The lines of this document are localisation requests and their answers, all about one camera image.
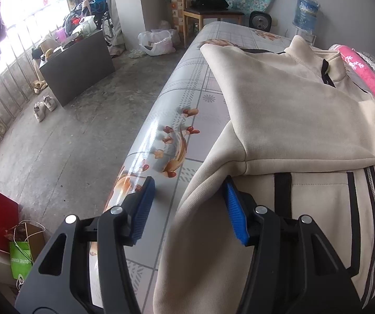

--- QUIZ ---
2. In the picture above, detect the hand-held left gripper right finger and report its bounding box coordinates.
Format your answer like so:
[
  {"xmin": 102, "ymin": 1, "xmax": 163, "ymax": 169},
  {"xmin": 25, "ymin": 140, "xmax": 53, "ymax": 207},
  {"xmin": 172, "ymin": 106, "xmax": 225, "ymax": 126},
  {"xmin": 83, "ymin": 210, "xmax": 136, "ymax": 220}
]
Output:
[{"xmin": 223, "ymin": 175, "xmax": 363, "ymax": 314}]

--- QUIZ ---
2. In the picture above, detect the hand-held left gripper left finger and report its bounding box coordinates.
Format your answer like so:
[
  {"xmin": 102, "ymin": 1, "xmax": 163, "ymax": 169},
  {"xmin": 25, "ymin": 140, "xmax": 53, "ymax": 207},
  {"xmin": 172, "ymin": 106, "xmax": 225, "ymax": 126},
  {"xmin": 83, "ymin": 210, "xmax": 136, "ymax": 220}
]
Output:
[{"xmin": 14, "ymin": 176, "xmax": 157, "ymax": 314}]

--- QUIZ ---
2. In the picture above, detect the cream zip jacket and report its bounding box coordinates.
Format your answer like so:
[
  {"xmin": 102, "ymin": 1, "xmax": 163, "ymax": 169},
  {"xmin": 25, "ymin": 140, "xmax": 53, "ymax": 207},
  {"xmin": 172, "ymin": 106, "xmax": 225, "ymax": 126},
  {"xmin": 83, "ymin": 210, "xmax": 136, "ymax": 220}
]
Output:
[{"xmin": 153, "ymin": 34, "xmax": 375, "ymax": 314}]

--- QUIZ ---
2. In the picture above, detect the pile of clothes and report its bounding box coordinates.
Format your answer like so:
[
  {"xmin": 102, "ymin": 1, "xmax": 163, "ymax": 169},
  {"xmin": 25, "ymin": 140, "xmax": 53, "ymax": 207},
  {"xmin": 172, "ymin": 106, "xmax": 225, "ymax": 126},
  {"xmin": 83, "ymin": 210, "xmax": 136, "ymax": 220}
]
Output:
[{"xmin": 63, "ymin": 0, "xmax": 108, "ymax": 33}]

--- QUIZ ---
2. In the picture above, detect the brown paper bag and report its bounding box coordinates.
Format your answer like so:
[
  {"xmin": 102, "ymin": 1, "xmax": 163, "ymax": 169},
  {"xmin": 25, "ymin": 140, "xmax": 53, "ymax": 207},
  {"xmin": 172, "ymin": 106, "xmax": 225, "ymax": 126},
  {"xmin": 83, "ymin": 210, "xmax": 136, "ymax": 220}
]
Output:
[{"xmin": 12, "ymin": 222, "xmax": 46, "ymax": 252}]

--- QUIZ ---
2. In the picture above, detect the green paper bag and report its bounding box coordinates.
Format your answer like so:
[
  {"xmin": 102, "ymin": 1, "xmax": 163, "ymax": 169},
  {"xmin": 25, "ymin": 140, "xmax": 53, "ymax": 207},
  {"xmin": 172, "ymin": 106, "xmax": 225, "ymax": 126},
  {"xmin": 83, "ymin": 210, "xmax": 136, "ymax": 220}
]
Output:
[{"xmin": 9, "ymin": 240, "xmax": 34, "ymax": 280}]

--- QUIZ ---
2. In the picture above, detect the bed with floral sheet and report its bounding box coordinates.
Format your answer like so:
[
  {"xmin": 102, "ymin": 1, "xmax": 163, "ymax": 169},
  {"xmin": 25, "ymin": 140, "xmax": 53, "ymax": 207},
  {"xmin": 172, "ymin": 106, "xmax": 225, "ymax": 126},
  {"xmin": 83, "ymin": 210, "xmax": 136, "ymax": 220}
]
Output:
[{"xmin": 87, "ymin": 21, "xmax": 306, "ymax": 314}]

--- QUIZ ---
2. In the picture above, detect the red paper bag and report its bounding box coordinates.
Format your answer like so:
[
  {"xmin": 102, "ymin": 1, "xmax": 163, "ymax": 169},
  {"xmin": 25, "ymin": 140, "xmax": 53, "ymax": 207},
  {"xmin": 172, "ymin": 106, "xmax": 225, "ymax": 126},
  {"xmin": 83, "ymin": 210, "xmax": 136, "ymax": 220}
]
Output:
[{"xmin": 0, "ymin": 188, "xmax": 19, "ymax": 253}]

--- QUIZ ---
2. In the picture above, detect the dark cabinet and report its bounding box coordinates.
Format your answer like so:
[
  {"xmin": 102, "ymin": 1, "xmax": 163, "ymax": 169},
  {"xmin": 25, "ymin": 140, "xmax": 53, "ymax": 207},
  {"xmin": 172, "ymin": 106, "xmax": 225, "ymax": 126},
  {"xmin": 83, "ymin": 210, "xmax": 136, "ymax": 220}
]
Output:
[{"xmin": 38, "ymin": 29, "xmax": 116, "ymax": 107}]

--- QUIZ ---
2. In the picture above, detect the white plastic bag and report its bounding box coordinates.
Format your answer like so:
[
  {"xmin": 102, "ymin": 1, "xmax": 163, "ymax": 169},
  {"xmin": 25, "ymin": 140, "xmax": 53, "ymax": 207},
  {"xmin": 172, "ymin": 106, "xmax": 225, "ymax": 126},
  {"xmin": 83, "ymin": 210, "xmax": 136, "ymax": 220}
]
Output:
[{"xmin": 138, "ymin": 29, "xmax": 177, "ymax": 56}]

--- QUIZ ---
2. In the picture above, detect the wheelchair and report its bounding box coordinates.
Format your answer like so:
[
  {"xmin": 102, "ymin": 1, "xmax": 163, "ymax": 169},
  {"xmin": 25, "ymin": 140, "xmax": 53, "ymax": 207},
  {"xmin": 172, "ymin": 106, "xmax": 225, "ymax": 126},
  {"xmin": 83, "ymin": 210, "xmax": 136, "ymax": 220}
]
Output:
[{"xmin": 94, "ymin": 0, "xmax": 116, "ymax": 46}]

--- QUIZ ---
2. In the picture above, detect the white water dispenser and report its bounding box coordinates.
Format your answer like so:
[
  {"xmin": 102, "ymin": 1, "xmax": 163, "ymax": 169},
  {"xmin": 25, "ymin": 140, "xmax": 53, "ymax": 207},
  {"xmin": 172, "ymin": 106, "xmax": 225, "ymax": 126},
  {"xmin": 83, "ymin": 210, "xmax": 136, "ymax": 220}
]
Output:
[{"xmin": 292, "ymin": 26, "xmax": 316, "ymax": 46}]

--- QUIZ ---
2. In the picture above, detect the pink patterned blanket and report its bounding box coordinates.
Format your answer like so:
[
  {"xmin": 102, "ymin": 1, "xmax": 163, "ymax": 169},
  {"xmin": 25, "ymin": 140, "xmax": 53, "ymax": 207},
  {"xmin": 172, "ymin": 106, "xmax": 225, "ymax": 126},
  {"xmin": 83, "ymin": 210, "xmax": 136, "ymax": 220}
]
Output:
[{"xmin": 330, "ymin": 43, "xmax": 375, "ymax": 100}]

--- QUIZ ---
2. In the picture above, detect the metal window railing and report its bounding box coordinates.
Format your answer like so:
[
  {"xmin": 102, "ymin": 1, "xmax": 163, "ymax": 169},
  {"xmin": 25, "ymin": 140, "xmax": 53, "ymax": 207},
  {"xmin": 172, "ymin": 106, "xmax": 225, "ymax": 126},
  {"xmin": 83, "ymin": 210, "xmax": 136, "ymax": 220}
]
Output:
[{"xmin": 0, "ymin": 0, "xmax": 77, "ymax": 171}]

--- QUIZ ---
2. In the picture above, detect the wooden chair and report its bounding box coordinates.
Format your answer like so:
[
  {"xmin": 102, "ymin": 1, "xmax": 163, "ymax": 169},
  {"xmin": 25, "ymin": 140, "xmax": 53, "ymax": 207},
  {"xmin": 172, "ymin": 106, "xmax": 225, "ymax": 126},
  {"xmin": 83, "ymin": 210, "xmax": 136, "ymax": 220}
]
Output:
[{"xmin": 178, "ymin": 0, "xmax": 245, "ymax": 48}]

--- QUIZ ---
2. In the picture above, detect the blue water bottle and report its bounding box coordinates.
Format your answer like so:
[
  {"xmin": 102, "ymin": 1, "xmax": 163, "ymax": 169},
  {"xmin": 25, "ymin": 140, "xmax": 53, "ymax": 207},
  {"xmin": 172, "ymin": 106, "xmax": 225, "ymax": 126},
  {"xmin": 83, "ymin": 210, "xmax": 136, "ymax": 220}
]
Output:
[{"xmin": 293, "ymin": 0, "xmax": 321, "ymax": 33}]

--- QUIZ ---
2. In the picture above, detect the black cloth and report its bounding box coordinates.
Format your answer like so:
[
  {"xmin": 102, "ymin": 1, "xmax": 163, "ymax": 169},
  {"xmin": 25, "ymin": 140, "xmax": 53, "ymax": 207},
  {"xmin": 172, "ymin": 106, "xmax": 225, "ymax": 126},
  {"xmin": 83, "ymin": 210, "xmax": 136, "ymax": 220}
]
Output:
[{"xmin": 191, "ymin": 0, "xmax": 230, "ymax": 10}]

